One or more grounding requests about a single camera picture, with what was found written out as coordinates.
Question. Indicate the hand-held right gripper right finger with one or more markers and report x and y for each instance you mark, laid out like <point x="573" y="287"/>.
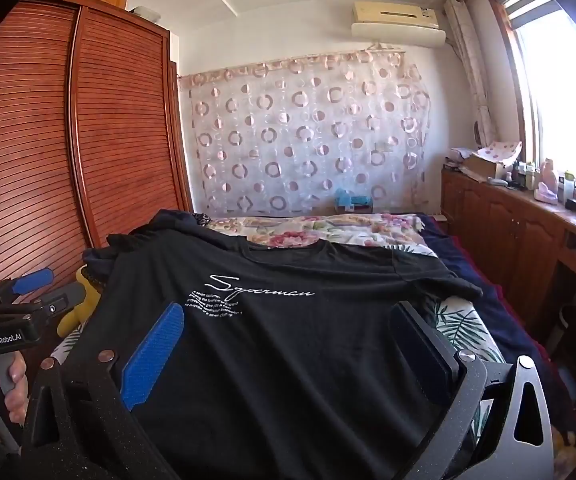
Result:
<point x="420" y="355"/>

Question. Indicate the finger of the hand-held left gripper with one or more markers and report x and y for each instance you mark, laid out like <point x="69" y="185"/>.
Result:
<point x="60" y="300"/>
<point x="32" y="280"/>

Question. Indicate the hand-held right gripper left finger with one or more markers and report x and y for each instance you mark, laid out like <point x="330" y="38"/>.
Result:
<point x="150" y="355"/>

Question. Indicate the black t-shirt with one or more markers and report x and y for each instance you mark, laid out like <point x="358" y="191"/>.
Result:
<point x="278" y="360"/>

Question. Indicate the stack of folded clothes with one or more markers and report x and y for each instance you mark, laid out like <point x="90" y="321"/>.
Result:
<point x="162" y="227"/>

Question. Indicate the leaf print bed sheet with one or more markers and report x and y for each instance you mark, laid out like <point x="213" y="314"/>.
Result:
<point x="460" y="320"/>

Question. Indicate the navy blue blanket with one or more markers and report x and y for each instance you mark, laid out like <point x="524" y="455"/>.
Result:
<point x="508" y="310"/>

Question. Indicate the wooden sideboard cabinet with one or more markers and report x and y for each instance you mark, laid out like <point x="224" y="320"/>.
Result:
<point x="513" y="230"/>

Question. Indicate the floral blanket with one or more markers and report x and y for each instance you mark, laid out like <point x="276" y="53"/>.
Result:
<point x="318" y="232"/>

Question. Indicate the wooden slatted wardrobe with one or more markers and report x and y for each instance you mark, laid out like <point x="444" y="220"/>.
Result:
<point x="117" y="135"/>

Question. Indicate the blue toy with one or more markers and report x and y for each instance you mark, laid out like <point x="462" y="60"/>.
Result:
<point x="353" y="201"/>

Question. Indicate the cardboard box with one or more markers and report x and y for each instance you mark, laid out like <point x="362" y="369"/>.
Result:
<point x="483" y="167"/>

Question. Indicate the pink figurine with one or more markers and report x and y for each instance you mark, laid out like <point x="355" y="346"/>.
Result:
<point x="547" y="185"/>

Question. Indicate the small black box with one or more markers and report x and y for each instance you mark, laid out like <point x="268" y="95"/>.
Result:
<point x="574" y="205"/>

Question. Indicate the polka dot cloth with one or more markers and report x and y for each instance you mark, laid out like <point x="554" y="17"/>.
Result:
<point x="503" y="150"/>

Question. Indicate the white bottle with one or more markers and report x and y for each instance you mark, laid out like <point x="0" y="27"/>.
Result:
<point x="569" y="189"/>

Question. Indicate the circle patterned sheer curtain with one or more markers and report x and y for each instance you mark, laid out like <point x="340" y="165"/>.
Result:
<point x="303" y="135"/>

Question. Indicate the white window curtain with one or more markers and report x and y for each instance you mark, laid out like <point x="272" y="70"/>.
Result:
<point x="478" y="80"/>

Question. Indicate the white box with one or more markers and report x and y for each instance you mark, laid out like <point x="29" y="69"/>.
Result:
<point x="143" y="11"/>

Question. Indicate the window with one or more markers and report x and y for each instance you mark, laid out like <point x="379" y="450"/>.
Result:
<point x="558" y="85"/>

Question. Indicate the wall air conditioner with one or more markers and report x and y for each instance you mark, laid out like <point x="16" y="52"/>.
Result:
<point x="398" y="22"/>

